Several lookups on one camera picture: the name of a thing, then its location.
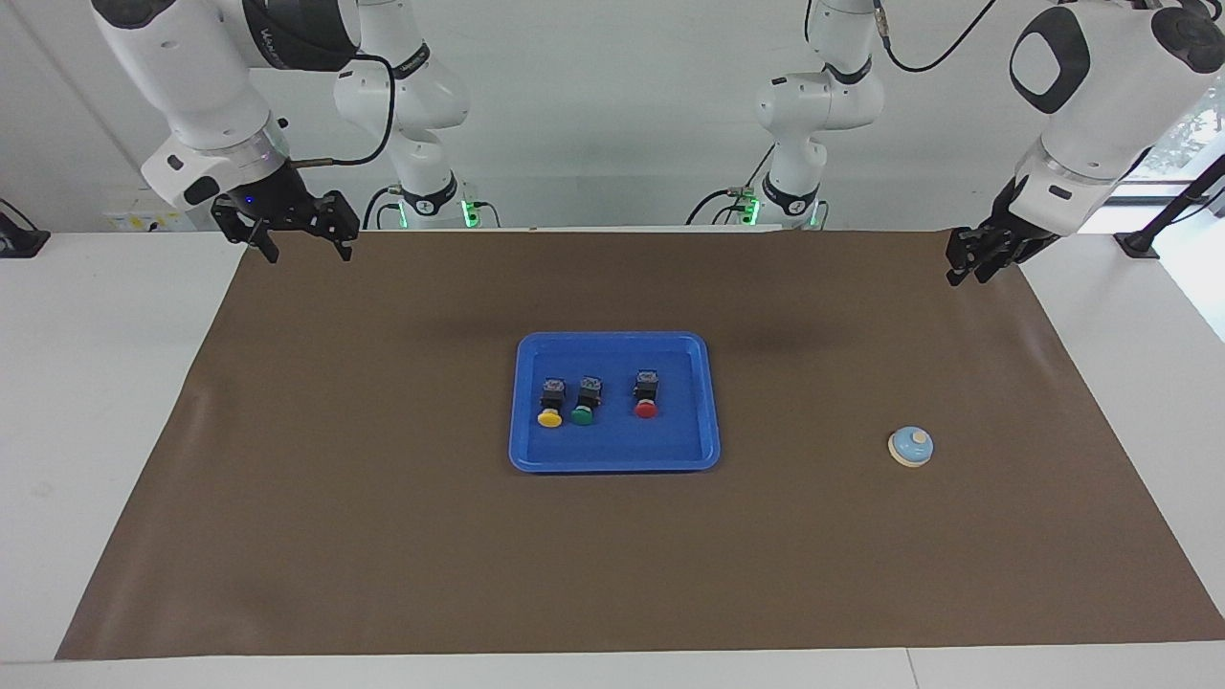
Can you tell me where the green push button switch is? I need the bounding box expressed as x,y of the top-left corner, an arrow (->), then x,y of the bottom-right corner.
571,375 -> 606,426

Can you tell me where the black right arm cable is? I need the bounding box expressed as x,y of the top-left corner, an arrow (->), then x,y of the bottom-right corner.
292,53 -> 395,168

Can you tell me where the white wall socket box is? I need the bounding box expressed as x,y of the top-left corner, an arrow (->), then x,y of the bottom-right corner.
103,206 -> 192,233

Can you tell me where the blue plastic tray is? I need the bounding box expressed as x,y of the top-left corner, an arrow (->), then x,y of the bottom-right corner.
507,331 -> 722,475

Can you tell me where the window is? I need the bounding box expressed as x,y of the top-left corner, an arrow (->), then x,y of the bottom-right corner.
1125,81 -> 1225,207

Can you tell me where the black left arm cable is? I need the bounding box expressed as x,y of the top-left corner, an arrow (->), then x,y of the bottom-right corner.
876,0 -> 1001,76

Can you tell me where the black camera stand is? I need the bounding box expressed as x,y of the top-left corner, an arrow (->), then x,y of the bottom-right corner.
1114,153 -> 1225,259

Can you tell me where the light blue desk bell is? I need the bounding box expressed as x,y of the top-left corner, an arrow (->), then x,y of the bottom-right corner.
886,424 -> 935,468

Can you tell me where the black left base cable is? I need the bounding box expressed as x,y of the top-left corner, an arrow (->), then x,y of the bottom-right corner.
684,144 -> 776,227

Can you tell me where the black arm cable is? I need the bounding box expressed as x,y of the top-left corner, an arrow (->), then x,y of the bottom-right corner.
292,53 -> 395,168
876,0 -> 1001,76

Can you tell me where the black right base cable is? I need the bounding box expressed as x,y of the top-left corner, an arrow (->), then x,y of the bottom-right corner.
362,185 -> 405,231

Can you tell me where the black base cable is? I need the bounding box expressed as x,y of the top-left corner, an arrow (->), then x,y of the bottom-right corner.
684,144 -> 776,227
362,185 -> 405,231

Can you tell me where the brown table mat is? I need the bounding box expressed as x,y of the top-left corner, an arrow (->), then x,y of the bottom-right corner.
55,228 -> 1225,661

